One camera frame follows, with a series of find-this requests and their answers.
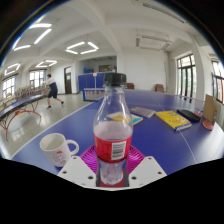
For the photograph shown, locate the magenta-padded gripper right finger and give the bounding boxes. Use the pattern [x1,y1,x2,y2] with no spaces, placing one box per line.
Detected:
[126,145,168,188]

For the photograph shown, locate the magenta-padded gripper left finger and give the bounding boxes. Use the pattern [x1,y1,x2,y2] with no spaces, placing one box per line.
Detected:
[57,144,99,188]

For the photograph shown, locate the clear red-labelled drink bottle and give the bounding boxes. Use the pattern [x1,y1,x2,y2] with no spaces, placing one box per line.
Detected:
[92,72,134,187]

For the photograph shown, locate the white mug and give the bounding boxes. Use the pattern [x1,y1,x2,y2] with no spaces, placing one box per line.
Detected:
[39,132,80,168]

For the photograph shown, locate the thin yellow and blue book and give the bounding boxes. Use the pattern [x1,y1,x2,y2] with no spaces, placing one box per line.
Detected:
[107,111,144,126]

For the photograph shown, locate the grey patterned book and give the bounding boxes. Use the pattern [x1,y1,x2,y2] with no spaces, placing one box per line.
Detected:
[129,106,157,119]

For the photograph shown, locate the black flat case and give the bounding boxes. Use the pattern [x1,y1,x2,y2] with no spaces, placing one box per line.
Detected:
[176,108,202,123]

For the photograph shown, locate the blue partition boards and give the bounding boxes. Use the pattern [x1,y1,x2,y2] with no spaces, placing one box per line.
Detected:
[78,71,116,93]

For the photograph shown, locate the person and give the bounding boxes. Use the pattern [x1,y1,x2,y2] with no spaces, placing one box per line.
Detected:
[43,73,65,110]

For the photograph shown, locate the dark door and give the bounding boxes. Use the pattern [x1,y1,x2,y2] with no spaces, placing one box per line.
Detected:
[64,66,73,95]

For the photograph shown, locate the blue table with red legs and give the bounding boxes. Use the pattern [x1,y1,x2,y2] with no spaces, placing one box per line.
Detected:
[0,93,48,141]

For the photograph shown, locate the brown cardboard box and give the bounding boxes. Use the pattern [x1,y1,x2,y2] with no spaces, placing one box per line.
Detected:
[202,94,218,126]

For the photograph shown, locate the colourful display rack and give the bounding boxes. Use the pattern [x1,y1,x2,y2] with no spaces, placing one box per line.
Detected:
[0,84,46,108]

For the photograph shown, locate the dark-framed tall window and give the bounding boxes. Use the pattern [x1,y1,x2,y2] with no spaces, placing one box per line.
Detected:
[176,53,198,99]

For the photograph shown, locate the dark-framed wide window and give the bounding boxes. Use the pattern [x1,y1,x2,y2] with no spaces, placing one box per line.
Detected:
[211,59,224,104]

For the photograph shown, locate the ceiling lights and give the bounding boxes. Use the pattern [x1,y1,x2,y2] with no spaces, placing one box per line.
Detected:
[3,22,100,76]

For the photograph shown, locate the white ceiling air conditioner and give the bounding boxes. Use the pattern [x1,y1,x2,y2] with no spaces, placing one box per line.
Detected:
[134,33,173,52]

